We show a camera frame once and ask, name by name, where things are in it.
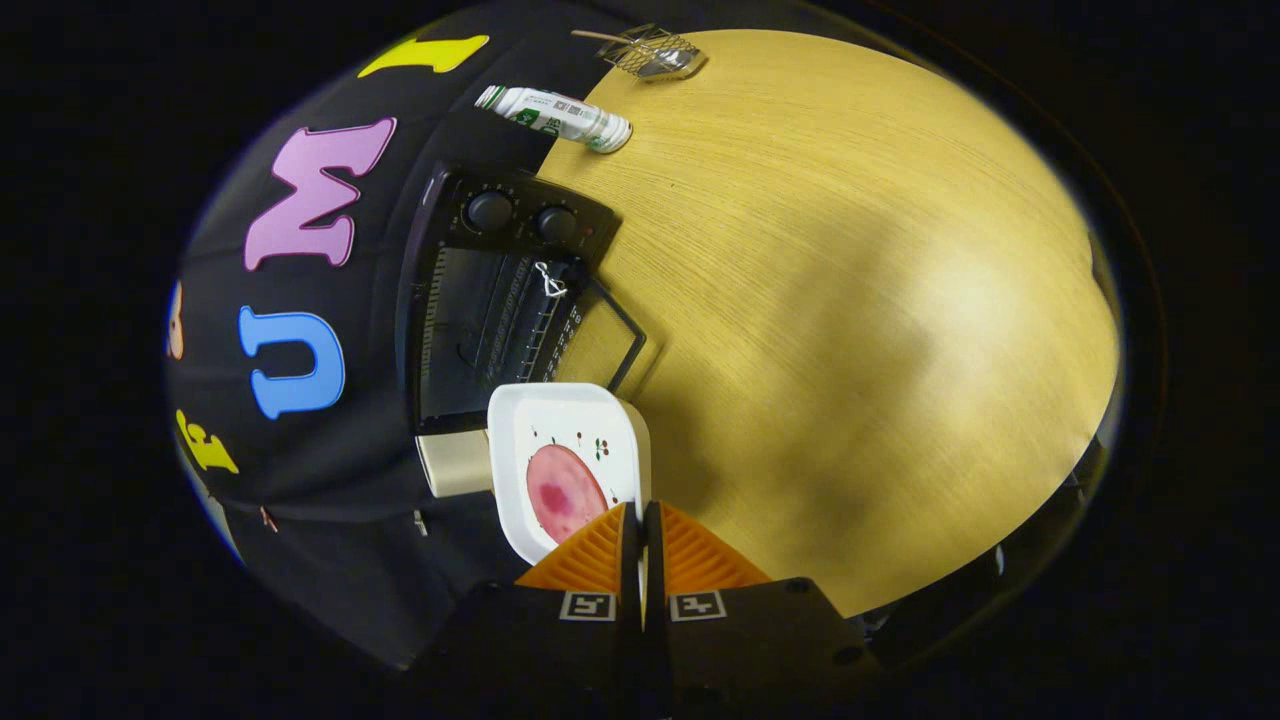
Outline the white square plate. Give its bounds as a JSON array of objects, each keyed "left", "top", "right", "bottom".
[{"left": 487, "top": 383, "right": 653, "bottom": 566}]

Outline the white bread toaster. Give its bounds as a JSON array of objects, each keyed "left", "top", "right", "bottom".
[{"left": 415, "top": 428, "right": 496, "bottom": 499}]

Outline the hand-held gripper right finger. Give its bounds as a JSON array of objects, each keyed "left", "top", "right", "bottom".
[{"left": 645, "top": 500, "right": 891, "bottom": 720}]

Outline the black backdrop cloth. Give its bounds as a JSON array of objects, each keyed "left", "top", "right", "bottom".
[{"left": 165, "top": 0, "right": 641, "bottom": 671}]

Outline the wire mesh holder basket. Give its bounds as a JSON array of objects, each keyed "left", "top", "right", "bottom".
[{"left": 600, "top": 25, "right": 708, "bottom": 81}]

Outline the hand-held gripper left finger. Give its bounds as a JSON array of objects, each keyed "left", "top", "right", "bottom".
[{"left": 400, "top": 500, "right": 646, "bottom": 720}]

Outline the black toaster oven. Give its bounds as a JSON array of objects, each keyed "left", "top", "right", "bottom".
[{"left": 395, "top": 165, "right": 651, "bottom": 436}]

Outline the white bottle with green label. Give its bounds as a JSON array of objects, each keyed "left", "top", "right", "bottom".
[{"left": 475, "top": 85, "right": 633, "bottom": 154}]

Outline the pink ham slice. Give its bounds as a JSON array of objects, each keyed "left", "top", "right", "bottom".
[{"left": 526, "top": 444, "right": 609, "bottom": 546}]

